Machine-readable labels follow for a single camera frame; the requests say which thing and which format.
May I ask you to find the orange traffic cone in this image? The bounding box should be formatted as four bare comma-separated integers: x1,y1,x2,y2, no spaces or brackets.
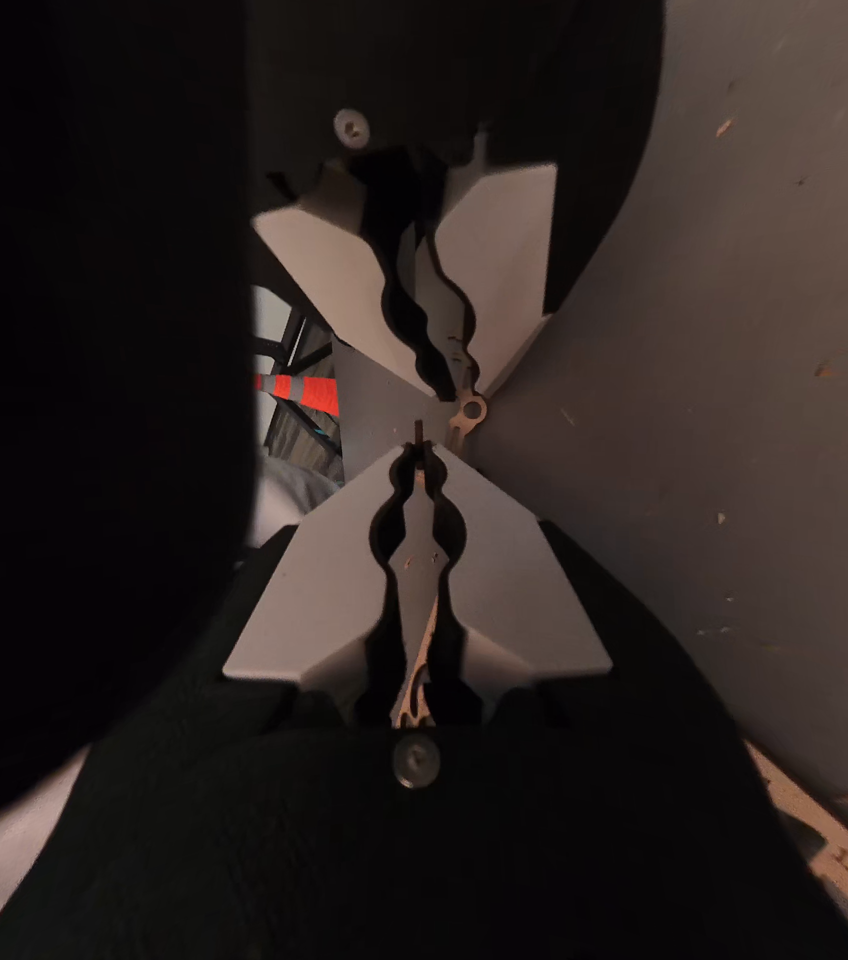
255,372,340,418

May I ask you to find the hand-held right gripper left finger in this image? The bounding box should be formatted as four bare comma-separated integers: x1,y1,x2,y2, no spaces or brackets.
221,442,429,726

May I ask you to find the dark cloth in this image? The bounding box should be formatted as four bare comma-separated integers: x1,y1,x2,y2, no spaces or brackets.
0,0,262,852

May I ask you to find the small ringed wooden model part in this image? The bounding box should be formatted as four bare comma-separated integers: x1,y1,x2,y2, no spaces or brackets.
445,333,490,456

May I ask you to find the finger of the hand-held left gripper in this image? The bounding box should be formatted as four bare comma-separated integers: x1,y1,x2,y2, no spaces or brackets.
250,159,463,402
410,131,562,401

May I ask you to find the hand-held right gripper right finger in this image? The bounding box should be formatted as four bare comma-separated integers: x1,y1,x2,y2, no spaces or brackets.
422,442,614,727

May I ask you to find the engraved wooden model part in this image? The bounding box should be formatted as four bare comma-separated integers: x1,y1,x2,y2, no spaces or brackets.
391,420,446,730

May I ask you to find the pale printed sheet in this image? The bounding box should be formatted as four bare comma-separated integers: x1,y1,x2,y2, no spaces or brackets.
742,738,848,901

